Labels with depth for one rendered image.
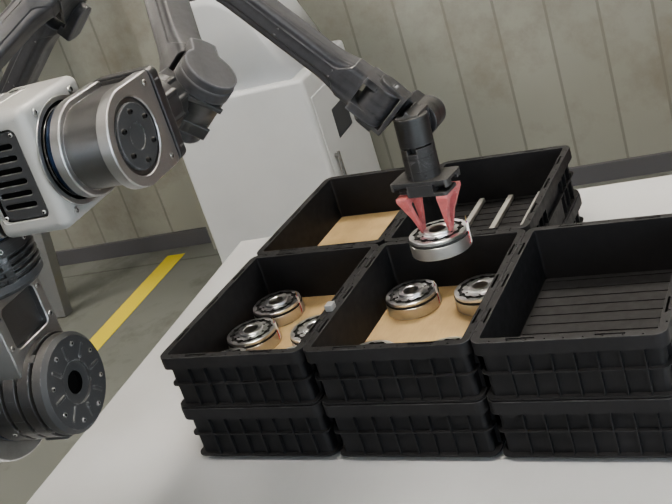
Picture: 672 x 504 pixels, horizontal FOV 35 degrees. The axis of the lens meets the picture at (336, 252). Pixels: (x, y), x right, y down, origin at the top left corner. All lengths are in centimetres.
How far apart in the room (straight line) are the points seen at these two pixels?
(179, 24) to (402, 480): 82
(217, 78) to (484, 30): 308
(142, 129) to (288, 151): 282
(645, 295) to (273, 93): 237
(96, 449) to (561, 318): 98
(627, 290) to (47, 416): 101
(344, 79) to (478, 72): 279
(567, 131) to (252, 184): 133
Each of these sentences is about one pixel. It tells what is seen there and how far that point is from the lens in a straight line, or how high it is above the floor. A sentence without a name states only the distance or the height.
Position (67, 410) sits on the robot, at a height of 111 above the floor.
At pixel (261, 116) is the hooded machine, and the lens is 405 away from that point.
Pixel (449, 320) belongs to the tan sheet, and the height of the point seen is 83.
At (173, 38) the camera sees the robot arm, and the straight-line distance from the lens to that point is 148.
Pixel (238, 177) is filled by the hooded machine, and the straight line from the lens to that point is 419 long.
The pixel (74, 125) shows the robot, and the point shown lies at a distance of 124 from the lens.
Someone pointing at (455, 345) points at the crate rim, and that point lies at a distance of 165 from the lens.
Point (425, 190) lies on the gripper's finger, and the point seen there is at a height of 113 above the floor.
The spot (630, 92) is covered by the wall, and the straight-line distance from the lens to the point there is 443.
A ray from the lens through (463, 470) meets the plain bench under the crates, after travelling 178.
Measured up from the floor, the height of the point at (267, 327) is 86.
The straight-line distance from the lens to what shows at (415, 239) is 177.
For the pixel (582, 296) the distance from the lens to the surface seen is 192.
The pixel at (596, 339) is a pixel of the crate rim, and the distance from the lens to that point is 158.
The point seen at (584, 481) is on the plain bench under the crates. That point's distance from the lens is 169.
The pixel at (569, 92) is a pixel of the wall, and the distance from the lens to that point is 444.
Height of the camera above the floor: 173
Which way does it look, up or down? 22 degrees down
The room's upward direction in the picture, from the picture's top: 18 degrees counter-clockwise
